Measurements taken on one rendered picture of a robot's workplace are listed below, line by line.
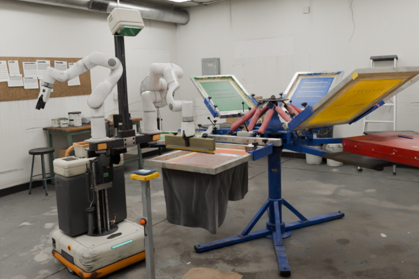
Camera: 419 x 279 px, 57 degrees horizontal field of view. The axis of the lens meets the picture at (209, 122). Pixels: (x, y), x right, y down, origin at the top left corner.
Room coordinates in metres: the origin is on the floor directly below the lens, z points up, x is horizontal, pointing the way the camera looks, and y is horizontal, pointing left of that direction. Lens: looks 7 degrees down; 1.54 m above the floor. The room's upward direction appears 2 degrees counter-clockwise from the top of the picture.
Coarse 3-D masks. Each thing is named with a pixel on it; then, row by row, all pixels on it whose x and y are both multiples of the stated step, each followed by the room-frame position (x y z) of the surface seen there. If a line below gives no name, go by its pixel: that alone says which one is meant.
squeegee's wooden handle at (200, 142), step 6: (168, 138) 2.67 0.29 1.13; (174, 138) 2.64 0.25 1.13; (180, 138) 2.61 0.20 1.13; (192, 138) 2.55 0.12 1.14; (198, 138) 2.52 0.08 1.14; (204, 138) 2.50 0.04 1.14; (174, 144) 2.64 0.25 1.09; (180, 144) 2.61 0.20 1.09; (192, 144) 2.55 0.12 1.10; (198, 144) 2.52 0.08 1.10; (204, 144) 2.50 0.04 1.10; (210, 144) 2.47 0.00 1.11; (210, 150) 2.47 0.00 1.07
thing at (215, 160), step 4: (228, 152) 2.97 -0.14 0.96; (232, 152) 2.97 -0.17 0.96; (236, 152) 2.96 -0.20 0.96; (240, 152) 2.95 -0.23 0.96; (244, 152) 2.95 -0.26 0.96; (216, 156) 2.82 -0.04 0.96; (220, 156) 2.82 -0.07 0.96; (224, 156) 2.81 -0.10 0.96; (228, 156) 2.81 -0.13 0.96; (232, 156) 2.80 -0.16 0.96; (204, 160) 2.71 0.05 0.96; (208, 160) 2.70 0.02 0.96; (212, 160) 2.70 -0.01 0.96; (216, 160) 2.69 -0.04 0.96; (220, 160) 2.69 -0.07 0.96; (224, 160) 2.68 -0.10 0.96; (228, 160) 2.68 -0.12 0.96; (196, 164) 2.58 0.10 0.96; (200, 164) 2.58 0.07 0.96; (204, 164) 2.57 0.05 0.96; (208, 164) 2.57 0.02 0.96; (212, 164) 2.56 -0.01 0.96; (216, 164) 2.56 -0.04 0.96
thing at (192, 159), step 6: (216, 150) 3.07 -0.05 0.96; (222, 150) 3.06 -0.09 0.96; (228, 150) 3.05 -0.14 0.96; (186, 156) 2.87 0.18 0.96; (192, 156) 2.86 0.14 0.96; (198, 156) 2.85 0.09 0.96; (204, 156) 2.84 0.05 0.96; (210, 156) 2.83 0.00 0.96; (180, 162) 2.68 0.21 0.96; (186, 162) 2.67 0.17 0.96; (192, 162) 2.66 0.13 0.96
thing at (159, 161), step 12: (216, 144) 3.19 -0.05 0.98; (228, 144) 3.13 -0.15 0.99; (240, 144) 3.08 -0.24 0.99; (156, 156) 2.74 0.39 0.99; (168, 156) 2.79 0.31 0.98; (240, 156) 2.62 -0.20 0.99; (252, 156) 2.70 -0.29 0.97; (168, 168) 2.51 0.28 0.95; (180, 168) 2.45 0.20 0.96; (192, 168) 2.40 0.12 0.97; (204, 168) 2.35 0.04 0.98; (216, 168) 2.33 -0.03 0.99; (228, 168) 2.44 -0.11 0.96
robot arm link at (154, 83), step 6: (150, 66) 2.82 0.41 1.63; (156, 66) 2.78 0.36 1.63; (162, 66) 2.80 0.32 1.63; (168, 66) 2.83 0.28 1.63; (150, 72) 2.85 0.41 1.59; (156, 72) 2.80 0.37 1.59; (162, 72) 2.81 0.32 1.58; (150, 78) 2.88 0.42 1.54; (156, 78) 2.88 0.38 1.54; (162, 78) 3.00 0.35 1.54; (150, 84) 2.90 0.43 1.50; (156, 84) 2.91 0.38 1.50; (162, 84) 2.95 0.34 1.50; (150, 90) 2.93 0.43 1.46; (156, 90) 2.94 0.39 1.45; (162, 90) 2.98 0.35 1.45; (162, 96) 3.01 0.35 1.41
